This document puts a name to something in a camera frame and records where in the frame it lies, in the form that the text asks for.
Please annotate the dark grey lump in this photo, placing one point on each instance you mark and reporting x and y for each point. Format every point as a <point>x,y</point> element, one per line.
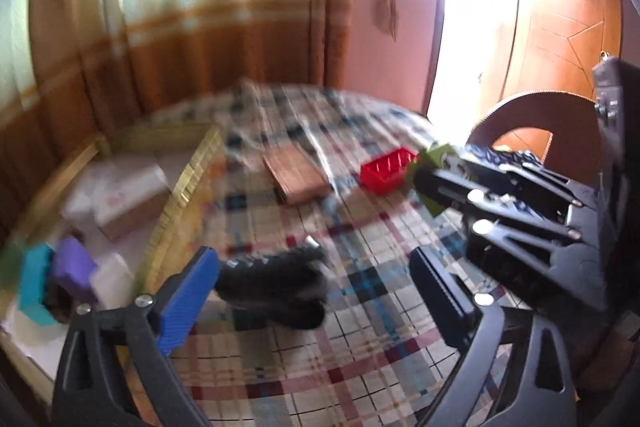
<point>272,287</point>

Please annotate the orange and white striped curtain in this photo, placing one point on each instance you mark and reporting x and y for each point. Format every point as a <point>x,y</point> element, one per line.
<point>215,32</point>

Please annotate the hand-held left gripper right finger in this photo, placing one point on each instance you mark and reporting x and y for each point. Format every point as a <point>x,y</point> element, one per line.
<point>440,297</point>

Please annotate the white block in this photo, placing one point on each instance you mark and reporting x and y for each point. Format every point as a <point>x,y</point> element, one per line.
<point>114,279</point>

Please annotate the brown wicker chair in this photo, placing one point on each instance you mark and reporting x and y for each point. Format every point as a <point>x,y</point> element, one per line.
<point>520,107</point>

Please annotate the wooden door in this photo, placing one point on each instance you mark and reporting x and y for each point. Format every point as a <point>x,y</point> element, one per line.
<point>545,52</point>

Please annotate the clear plastic box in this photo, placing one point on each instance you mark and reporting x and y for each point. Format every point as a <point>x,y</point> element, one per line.
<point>82,202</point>

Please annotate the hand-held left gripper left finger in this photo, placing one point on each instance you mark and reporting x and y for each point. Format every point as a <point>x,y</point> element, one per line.
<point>187,302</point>

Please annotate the green cube with soccer ball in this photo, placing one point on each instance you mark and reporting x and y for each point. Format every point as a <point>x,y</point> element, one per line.
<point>435,157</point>

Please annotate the red building block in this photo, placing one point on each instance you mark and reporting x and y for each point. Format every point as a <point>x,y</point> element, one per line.
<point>387,169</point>

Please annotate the purple block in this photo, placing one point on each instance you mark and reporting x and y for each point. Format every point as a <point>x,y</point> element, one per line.
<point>75,269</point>

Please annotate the white and cork cardboard box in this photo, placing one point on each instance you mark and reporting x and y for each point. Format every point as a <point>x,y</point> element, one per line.
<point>132,207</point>

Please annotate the plaid tablecloth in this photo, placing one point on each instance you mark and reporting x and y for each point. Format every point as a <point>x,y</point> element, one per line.
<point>360,367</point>

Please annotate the dark blue patterned cushion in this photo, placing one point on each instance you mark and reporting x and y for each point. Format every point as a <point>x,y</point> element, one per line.
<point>505,155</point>

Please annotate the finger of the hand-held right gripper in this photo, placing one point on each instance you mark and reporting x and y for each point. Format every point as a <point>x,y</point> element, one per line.
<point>515,257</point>
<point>525,194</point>

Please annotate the square wooden box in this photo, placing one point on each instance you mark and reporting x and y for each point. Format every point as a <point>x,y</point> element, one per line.
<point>297,177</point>

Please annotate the teal building block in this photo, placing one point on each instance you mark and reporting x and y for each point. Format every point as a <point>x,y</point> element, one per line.
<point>36,287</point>

